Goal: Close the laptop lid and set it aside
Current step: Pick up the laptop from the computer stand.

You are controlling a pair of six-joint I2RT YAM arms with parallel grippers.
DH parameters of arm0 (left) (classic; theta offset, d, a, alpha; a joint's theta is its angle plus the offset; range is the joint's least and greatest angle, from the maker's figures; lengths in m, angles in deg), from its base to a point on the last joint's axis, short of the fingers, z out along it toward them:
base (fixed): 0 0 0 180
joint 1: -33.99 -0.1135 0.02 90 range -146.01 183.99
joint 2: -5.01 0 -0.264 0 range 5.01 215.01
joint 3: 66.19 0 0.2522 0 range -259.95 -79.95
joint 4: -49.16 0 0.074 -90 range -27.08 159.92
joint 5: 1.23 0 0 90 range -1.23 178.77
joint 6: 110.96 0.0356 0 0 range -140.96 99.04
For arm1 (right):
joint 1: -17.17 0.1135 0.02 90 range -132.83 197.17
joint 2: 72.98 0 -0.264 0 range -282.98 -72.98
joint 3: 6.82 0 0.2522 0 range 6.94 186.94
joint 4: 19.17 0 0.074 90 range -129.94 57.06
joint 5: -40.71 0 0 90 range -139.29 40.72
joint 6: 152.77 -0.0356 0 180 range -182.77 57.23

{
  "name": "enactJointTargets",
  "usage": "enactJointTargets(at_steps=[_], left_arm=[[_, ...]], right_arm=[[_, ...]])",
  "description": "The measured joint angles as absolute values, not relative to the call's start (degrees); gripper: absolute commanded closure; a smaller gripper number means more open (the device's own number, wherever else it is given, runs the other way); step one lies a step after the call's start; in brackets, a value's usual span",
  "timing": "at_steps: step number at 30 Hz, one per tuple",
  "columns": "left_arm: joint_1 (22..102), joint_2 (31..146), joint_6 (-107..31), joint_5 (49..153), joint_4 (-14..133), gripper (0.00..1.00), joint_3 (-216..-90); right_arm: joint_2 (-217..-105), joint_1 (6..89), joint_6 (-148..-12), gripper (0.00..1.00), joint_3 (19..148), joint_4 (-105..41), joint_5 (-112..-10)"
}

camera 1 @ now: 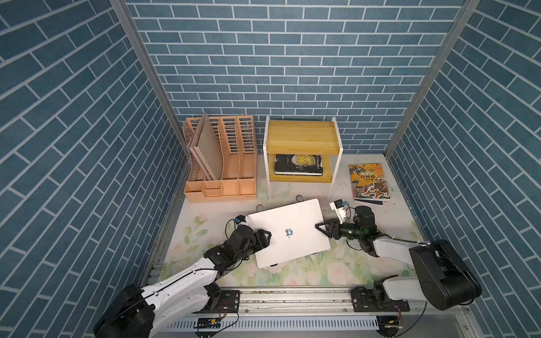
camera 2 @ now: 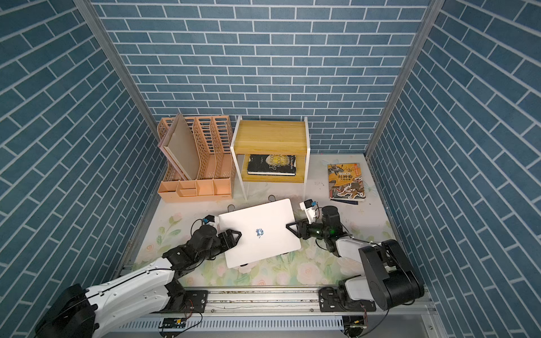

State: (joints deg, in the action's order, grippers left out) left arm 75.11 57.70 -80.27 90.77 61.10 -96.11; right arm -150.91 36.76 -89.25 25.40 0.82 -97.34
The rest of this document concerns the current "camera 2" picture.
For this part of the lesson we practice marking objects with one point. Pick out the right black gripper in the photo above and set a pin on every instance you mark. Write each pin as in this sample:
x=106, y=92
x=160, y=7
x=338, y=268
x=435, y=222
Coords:
x=303, y=229

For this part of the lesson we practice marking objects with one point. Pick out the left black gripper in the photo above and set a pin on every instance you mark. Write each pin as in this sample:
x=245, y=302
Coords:
x=232, y=242

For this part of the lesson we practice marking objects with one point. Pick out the silver laptop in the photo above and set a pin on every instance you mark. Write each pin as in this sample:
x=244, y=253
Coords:
x=258, y=232

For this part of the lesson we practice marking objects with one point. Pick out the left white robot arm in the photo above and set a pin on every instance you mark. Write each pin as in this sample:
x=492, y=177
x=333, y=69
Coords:
x=72, y=315

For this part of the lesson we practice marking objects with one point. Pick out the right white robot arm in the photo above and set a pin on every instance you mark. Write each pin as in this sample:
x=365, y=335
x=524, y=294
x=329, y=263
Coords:
x=388, y=278

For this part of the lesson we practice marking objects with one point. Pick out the floral table mat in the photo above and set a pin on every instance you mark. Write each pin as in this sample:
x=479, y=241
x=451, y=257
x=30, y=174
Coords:
x=173, y=223

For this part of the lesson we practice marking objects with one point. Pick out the colourful illustrated book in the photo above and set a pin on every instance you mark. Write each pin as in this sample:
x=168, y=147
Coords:
x=345, y=182

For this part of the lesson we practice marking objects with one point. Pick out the black book under shelf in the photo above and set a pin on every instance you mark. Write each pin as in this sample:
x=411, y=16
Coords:
x=280, y=165

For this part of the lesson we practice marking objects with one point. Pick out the wooden white desk shelf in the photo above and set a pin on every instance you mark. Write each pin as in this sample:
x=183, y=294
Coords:
x=270, y=137

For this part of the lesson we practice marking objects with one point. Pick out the orange plastic file organizer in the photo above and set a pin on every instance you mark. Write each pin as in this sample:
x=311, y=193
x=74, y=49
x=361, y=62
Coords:
x=200, y=163

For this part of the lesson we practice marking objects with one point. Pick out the small green circuit board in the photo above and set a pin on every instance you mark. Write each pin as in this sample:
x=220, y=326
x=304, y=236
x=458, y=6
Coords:
x=173, y=324

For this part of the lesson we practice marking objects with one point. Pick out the brown folder in organizer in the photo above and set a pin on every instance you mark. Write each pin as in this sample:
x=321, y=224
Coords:
x=179, y=147

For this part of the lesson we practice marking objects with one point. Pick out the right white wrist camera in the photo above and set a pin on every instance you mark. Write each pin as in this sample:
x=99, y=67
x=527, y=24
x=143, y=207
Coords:
x=310, y=208

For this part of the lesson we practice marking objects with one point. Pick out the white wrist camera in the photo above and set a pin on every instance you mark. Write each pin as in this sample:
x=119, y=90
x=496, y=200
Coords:
x=211, y=220
x=310, y=208

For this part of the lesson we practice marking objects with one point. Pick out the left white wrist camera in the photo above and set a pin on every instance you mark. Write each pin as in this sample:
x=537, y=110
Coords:
x=211, y=220

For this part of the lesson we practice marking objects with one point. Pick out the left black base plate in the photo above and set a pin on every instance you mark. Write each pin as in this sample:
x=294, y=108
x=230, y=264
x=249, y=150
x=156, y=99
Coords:
x=188, y=301

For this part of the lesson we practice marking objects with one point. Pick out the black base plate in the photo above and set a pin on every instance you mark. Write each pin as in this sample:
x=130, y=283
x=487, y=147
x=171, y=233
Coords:
x=188, y=301
x=335, y=300

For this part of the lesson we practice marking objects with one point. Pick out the aluminium mounting rail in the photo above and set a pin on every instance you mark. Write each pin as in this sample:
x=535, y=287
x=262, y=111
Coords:
x=270, y=302

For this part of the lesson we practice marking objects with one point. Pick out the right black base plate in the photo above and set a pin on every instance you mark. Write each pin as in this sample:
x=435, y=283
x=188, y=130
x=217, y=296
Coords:
x=335, y=300

